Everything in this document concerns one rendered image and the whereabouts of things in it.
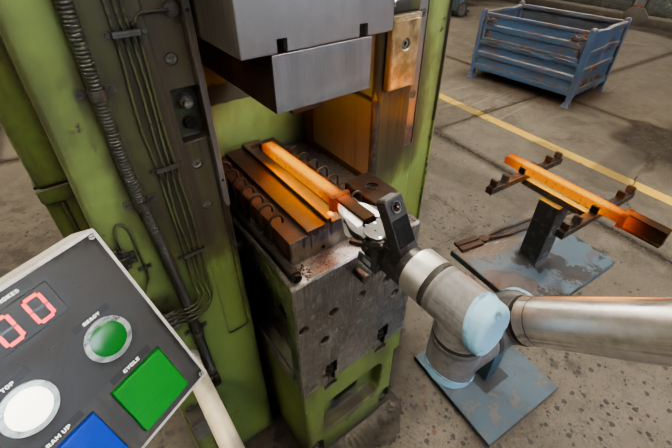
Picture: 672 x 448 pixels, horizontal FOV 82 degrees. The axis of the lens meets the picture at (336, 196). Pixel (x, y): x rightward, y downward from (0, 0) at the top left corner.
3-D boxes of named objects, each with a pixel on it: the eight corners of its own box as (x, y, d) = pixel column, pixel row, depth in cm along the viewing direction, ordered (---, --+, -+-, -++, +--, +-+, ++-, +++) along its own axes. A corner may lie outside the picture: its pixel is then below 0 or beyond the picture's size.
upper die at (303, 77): (369, 88, 73) (372, 35, 68) (277, 115, 64) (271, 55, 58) (263, 40, 100) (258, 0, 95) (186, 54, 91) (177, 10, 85)
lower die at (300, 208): (362, 230, 94) (363, 202, 89) (291, 266, 85) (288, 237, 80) (275, 158, 121) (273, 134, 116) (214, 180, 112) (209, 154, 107)
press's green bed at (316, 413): (389, 400, 152) (402, 327, 124) (310, 466, 133) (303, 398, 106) (310, 307, 187) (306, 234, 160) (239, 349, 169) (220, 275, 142)
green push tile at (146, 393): (190, 383, 57) (159, 347, 55) (148, 432, 52) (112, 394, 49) (183, 381, 58) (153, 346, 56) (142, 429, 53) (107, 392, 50)
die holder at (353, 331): (403, 327, 124) (421, 219, 97) (303, 400, 105) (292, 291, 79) (306, 233, 160) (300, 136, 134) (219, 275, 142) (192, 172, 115)
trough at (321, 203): (346, 214, 88) (346, 210, 87) (327, 224, 85) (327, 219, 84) (258, 143, 115) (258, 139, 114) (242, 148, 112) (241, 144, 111)
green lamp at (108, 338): (135, 347, 52) (125, 327, 49) (97, 366, 50) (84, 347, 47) (129, 330, 54) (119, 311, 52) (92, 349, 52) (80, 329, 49)
